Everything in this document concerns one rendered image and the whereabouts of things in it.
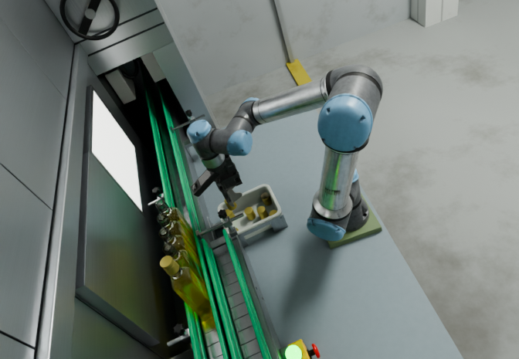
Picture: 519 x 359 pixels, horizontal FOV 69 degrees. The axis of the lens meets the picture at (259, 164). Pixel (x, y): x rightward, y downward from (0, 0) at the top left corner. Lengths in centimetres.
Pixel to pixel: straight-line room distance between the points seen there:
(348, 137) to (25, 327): 69
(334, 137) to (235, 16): 268
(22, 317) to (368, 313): 90
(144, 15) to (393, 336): 149
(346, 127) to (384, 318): 64
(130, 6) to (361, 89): 113
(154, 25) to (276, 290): 119
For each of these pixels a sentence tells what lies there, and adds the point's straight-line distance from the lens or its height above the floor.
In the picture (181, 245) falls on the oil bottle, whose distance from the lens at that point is 114.
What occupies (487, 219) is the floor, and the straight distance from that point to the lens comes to 237.
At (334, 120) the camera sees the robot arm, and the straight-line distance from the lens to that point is 84.
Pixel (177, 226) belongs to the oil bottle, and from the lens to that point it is 118.
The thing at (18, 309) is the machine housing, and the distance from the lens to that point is 77.
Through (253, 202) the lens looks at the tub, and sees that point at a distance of 153.
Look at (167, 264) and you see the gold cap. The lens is 101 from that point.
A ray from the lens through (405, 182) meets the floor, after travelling 250.
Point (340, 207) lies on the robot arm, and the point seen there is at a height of 104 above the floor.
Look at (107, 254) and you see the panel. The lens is 104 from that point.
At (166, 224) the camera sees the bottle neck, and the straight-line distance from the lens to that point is 116.
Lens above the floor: 192
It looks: 43 degrees down
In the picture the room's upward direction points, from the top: 23 degrees counter-clockwise
